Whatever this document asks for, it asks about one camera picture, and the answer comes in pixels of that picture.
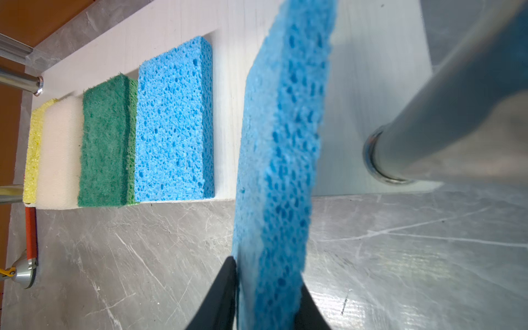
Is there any red handled hex key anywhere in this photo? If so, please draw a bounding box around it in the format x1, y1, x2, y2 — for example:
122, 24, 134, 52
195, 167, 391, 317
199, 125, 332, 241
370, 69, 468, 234
26, 207, 38, 266

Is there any beige foam sponge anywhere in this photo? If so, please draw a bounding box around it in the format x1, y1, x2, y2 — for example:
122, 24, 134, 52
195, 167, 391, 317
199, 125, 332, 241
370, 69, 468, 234
36, 96, 84, 210

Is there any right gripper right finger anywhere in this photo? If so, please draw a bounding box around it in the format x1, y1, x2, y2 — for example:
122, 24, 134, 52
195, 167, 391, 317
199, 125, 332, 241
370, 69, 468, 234
294, 284, 331, 330

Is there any white two-tier shelf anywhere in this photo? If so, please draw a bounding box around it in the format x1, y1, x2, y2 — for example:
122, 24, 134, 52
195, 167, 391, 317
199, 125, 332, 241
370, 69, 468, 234
32, 1, 432, 200

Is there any blue cellulose sponge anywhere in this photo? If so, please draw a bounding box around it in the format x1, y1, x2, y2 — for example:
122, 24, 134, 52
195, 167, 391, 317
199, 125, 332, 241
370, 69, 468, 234
232, 1, 337, 329
135, 37, 215, 203

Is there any green scouring sponge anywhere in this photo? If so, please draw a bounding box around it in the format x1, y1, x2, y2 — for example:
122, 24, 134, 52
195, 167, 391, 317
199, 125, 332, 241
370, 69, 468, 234
78, 74, 138, 208

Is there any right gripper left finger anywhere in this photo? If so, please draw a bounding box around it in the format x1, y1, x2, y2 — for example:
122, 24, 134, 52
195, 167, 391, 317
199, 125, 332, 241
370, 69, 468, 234
186, 256, 238, 330

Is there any yellow cellulose sponge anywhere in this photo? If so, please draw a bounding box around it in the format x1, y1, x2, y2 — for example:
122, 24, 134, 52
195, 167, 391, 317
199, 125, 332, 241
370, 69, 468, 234
23, 98, 59, 206

